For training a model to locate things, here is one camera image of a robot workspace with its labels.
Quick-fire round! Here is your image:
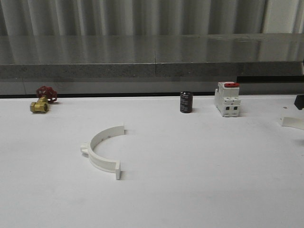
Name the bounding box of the brass valve with red handle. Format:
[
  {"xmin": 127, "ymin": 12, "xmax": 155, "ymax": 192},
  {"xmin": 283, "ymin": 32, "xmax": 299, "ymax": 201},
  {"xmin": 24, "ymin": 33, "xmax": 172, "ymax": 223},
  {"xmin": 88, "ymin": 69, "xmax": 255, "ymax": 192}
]
[{"xmin": 30, "ymin": 86, "xmax": 57, "ymax": 113}]

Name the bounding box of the white circuit breaker red switch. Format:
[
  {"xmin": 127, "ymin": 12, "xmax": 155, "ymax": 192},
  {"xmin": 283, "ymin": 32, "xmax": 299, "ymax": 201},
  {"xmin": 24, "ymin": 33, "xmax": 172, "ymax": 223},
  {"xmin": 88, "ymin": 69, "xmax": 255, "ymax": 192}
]
[{"xmin": 214, "ymin": 82, "xmax": 241, "ymax": 117}]

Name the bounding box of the grey stone counter ledge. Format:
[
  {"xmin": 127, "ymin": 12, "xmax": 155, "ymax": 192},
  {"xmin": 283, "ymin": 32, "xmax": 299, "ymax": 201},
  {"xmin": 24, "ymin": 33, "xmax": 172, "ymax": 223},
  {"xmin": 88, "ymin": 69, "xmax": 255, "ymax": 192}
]
[{"xmin": 0, "ymin": 34, "xmax": 304, "ymax": 82}]

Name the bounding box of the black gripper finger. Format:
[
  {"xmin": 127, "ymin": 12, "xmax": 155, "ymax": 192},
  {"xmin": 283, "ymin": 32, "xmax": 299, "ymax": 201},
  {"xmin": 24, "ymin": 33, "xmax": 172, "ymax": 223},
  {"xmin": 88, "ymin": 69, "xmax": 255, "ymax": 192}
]
[{"xmin": 294, "ymin": 95, "xmax": 304, "ymax": 109}]

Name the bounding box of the white half-ring pipe clamp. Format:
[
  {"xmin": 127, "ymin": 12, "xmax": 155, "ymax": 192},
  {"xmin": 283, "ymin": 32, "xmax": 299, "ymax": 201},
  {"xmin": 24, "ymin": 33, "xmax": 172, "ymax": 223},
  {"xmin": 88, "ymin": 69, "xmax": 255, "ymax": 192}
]
[{"xmin": 80, "ymin": 124, "xmax": 125, "ymax": 180}]

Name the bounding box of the black cylindrical capacitor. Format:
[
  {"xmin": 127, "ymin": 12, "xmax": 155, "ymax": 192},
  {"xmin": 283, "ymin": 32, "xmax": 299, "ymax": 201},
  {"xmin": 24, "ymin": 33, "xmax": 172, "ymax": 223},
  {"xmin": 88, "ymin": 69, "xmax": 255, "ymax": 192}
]
[{"xmin": 180, "ymin": 91, "xmax": 193, "ymax": 114}]

